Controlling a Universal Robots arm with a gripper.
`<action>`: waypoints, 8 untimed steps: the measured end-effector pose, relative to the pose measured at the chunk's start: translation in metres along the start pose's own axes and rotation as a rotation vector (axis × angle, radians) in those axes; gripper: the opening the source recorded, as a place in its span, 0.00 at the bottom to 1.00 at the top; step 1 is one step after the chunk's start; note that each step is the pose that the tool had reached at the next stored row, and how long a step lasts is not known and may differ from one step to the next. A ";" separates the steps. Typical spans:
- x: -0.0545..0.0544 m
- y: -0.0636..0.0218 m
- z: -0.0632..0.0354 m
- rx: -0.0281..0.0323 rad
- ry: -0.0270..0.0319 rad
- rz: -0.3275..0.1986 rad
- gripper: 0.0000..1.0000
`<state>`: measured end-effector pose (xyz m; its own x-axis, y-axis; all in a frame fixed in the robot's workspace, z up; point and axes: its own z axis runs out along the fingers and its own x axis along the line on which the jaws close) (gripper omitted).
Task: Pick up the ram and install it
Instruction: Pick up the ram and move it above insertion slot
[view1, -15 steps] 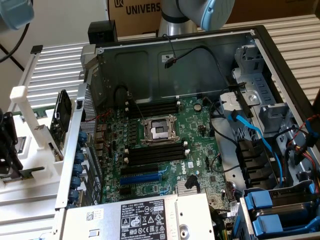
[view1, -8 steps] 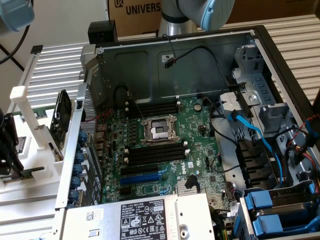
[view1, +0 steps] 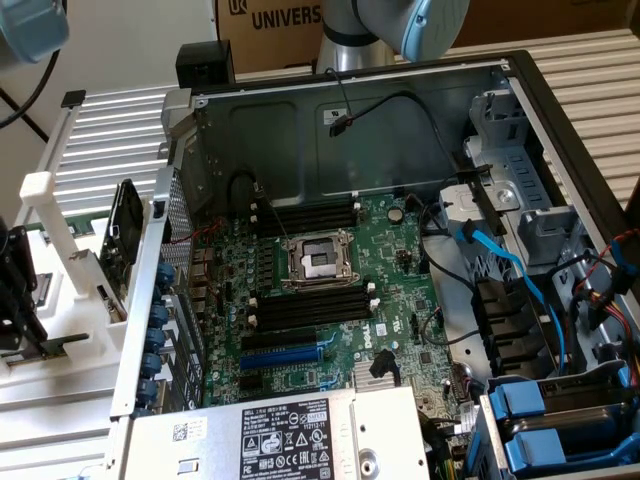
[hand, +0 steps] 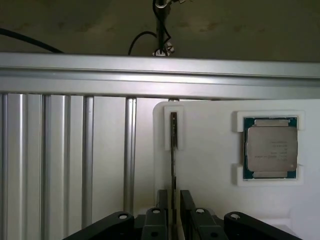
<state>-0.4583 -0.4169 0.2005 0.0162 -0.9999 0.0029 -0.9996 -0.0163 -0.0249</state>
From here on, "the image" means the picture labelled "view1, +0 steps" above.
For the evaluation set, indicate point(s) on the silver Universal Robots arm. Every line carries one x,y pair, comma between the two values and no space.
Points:
345,55

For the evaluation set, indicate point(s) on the disk bay with blue rails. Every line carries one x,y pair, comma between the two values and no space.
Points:
520,405

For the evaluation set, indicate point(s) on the silver CPU socket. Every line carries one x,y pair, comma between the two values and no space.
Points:
320,260

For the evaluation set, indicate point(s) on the long black expansion slot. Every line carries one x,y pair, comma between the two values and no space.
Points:
280,340

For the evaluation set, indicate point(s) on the green motherboard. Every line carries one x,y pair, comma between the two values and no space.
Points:
390,250

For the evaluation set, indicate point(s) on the printed cardboard box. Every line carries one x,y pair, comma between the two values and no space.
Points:
280,45

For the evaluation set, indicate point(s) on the plain cardboard box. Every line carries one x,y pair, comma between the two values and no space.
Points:
550,20

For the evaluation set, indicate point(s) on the long blue expansion slot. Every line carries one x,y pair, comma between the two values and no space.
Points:
280,357

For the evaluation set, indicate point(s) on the silver finned heatsink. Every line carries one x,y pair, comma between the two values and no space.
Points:
400,385

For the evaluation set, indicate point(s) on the short black expansion slot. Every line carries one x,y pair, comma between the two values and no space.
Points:
251,382

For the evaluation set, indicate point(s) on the green RAM stick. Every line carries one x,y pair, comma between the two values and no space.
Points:
55,346
80,227

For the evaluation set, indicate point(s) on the white parts rack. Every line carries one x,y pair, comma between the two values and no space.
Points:
85,320

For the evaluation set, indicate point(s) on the round coin battery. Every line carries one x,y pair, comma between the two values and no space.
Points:
395,214

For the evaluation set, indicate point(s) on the black graphics card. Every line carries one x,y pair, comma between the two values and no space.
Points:
125,220

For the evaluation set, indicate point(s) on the silver power supply unit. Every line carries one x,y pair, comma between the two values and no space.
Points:
150,450

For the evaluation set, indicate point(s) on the square silver CPU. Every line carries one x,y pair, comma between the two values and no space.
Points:
45,290

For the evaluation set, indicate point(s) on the blue card retention clip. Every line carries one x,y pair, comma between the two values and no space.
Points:
151,364
160,312
148,391
165,275
156,338

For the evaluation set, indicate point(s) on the black plug on motherboard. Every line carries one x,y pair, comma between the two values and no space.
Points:
382,365

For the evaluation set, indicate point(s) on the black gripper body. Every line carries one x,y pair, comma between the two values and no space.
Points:
17,260

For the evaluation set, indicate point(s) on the small black box device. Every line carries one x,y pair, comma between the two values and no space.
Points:
205,62

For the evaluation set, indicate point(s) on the thin metal locking lever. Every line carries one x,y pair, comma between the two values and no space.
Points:
272,210

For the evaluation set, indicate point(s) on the grey metal PC case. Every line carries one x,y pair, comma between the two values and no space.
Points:
400,150

